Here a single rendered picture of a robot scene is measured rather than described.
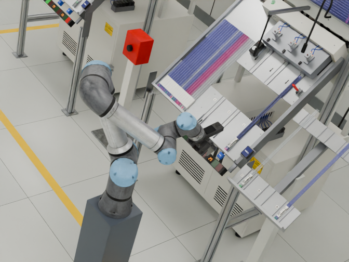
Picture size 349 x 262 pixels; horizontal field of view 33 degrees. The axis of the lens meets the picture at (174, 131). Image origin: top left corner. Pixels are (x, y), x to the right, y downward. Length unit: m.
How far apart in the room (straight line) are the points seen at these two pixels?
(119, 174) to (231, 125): 0.70
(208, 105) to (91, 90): 0.89
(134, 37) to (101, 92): 1.22
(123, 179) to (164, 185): 1.22
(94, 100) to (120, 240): 0.72
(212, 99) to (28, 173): 1.19
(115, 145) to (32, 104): 1.62
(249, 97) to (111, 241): 1.33
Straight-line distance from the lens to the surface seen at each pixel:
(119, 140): 2.55
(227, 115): 2.95
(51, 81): 4.35
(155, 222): 3.43
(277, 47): 2.99
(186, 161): 3.61
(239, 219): 3.15
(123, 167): 2.51
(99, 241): 2.68
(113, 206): 2.57
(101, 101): 2.28
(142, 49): 3.47
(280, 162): 3.13
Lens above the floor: 2.38
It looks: 35 degrees down
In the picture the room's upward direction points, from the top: 17 degrees clockwise
